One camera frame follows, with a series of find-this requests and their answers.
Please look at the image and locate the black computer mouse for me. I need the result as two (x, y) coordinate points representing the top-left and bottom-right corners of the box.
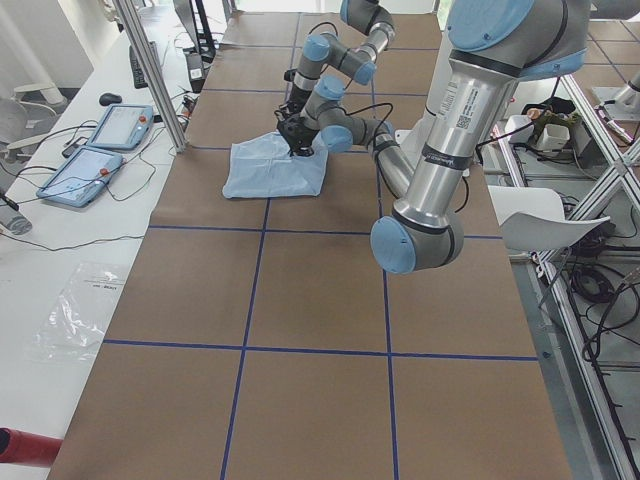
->
(99, 92), (122, 106)

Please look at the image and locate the black keyboard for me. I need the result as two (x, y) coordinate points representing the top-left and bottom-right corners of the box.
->
(129, 41), (161, 89)

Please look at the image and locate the far blue teach pendant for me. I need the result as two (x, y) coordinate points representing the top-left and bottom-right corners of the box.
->
(87, 104), (154, 151)

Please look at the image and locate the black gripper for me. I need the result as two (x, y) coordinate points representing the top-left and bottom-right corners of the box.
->
(277, 115), (318, 156)
(275, 100), (303, 123)

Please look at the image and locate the blue teach pendant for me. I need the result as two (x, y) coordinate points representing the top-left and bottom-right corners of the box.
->
(36, 146), (124, 208)
(87, 104), (154, 151)

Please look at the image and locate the light blue button-up shirt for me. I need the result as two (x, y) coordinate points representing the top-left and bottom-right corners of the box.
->
(222, 132), (329, 199)

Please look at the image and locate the near blue teach pendant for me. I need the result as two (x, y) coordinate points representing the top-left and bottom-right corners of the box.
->
(36, 146), (124, 208)

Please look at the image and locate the aluminium frame post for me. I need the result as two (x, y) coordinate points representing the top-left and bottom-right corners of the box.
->
(113, 0), (187, 153)

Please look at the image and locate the clear plastic bag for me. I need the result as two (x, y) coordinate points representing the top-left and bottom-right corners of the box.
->
(25, 262), (130, 364)

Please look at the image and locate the red cylinder bottle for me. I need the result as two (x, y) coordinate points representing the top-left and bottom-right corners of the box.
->
(1, 427), (63, 468)

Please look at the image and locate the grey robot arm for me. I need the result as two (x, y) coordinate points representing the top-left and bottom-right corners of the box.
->
(276, 1), (591, 274)
(275, 0), (396, 121)

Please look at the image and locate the white plastic chair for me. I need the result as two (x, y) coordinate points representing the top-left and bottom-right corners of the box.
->
(488, 185), (610, 252)

